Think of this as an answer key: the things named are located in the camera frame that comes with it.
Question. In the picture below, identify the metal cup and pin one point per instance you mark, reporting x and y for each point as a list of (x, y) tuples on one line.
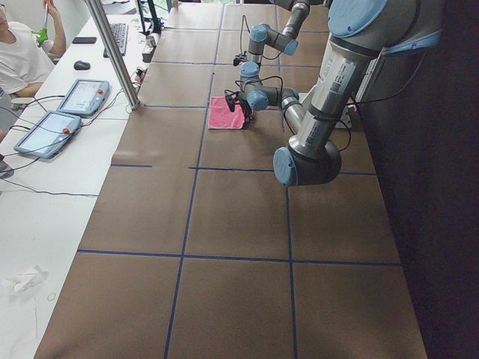
[(151, 40)]

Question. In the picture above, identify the pink towel grey hem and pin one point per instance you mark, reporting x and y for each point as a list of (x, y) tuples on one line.
[(221, 117)]

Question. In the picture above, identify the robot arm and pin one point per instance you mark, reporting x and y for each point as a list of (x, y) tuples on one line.
[(265, 42), (360, 31)]

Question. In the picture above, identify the teach pendant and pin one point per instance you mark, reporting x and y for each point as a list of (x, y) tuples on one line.
[(85, 97), (46, 138)]

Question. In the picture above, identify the person in white shirt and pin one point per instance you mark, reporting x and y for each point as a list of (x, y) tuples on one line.
[(25, 65)]

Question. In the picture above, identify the black smartphone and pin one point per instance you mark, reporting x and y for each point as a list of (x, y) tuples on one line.
[(84, 40)]

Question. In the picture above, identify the aluminium frame post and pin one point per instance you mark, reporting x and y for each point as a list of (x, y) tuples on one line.
[(101, 21)]

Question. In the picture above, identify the crumpled white tissue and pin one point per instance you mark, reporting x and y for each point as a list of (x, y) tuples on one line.
[(30, 278)]

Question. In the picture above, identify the black computer mouse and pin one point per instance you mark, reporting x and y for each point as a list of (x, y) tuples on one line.
[(81, 65)]

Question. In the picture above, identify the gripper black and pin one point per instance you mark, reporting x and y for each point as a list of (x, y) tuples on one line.
[(245, 108), (240, 59)]

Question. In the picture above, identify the lower teach pendant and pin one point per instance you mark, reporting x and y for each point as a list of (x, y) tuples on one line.
[(46, 138)]

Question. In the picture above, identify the upper teach pendant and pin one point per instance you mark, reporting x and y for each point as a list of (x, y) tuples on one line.
[(85, 97)]

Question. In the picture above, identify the black keyboard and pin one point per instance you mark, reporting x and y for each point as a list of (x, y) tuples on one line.
[(120, 34)]

